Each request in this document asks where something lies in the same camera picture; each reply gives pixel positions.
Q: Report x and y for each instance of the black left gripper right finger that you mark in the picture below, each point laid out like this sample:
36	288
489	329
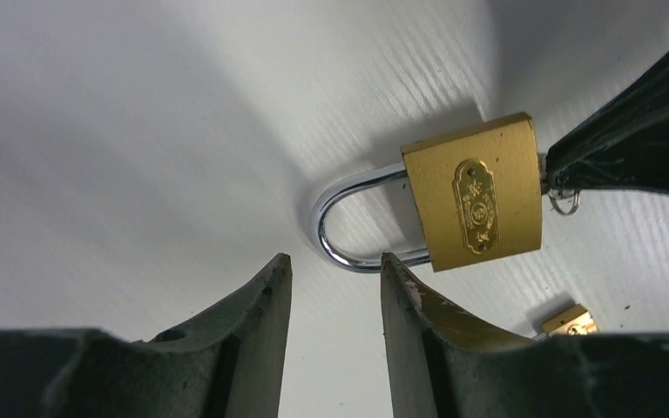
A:
444	361

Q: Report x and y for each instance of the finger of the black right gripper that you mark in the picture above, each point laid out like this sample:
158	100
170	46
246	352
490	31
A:
622	146

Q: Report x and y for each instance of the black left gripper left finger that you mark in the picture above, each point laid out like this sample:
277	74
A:
226	361

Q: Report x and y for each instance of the silver key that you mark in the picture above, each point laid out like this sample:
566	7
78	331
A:
563	202

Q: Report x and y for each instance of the large brass padlock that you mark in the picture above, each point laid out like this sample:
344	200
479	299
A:
477	192

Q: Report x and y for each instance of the small brass padlock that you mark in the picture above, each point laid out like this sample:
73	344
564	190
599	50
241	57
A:
575	320

